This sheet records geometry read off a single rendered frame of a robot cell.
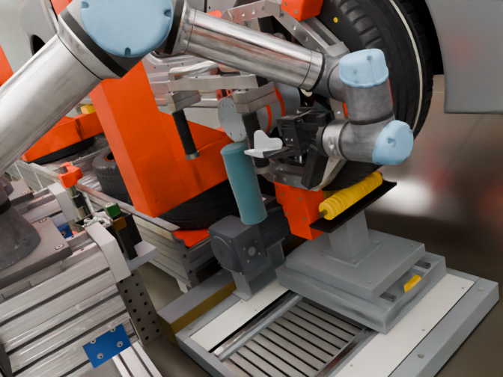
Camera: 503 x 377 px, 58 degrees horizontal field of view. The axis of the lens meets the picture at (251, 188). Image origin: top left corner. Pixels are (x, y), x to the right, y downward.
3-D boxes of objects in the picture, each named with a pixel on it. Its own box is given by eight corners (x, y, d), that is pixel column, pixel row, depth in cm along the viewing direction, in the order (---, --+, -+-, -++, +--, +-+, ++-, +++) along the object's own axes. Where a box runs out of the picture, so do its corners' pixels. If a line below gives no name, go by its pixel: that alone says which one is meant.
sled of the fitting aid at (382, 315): (447, 277, 159) (444, 253, 156) (386, 337, 141) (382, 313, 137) (338, 242, 198) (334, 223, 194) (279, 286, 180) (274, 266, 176)
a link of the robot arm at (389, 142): (413, 109, 76) (419, 156, 79) (360, 108, 84) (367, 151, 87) (385, 126, 72) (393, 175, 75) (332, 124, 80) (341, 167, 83)
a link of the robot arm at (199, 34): (94, 36, 82) (334, 108, 96) (86, 37, 71) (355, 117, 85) (107, -32, 78) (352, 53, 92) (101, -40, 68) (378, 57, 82)
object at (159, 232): (204, 268, 190) (188, 223, 182) (186, 280, 185) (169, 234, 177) (48, 184, 382) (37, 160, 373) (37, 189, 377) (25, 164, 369)
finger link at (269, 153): (265, 145, 98) (304, 138, 95) (267, 152, 98) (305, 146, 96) (260, 153, 94) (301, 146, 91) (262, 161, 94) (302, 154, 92)
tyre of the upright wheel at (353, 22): (323, -97, 126) (249, 64, 181) (260, -86, 114) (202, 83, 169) (488, 78, 112) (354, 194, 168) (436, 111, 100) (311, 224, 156)
